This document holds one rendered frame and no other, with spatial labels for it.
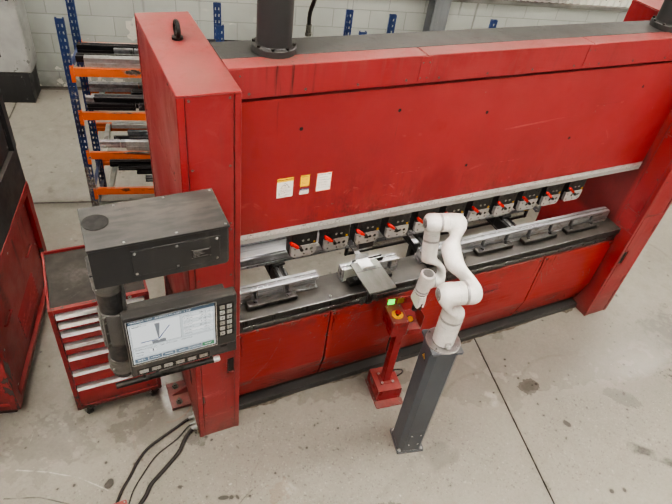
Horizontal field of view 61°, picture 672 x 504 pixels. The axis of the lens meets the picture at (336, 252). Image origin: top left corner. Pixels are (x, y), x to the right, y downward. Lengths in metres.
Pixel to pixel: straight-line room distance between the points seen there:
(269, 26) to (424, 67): 0.77
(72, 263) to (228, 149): 1.46
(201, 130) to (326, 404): 2.28
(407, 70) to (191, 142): 1.08
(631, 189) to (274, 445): 3.09
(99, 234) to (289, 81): 1.02
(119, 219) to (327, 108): 1.08
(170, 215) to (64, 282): 1.34
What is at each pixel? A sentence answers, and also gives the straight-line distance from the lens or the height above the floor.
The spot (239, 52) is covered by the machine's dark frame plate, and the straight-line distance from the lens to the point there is 2.58.
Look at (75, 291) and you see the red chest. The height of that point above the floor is 0.98.
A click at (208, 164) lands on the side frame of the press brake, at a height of 1.99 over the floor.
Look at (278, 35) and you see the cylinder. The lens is 2.53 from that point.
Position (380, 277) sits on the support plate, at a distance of 3.39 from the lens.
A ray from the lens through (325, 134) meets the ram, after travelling 2.76.
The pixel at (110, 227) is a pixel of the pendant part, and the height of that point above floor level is 1.95.
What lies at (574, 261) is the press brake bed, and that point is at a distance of 4.68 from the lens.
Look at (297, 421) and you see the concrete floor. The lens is 3.88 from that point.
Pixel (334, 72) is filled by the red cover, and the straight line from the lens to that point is 2.61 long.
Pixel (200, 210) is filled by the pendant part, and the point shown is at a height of 1.95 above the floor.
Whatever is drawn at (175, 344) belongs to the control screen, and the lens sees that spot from 2.47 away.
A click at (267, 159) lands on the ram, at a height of 1.84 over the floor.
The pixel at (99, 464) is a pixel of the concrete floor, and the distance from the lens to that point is 3.83.
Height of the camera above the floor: 3.28
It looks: 41 degrees down
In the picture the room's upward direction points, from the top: 9 degrees clockwise
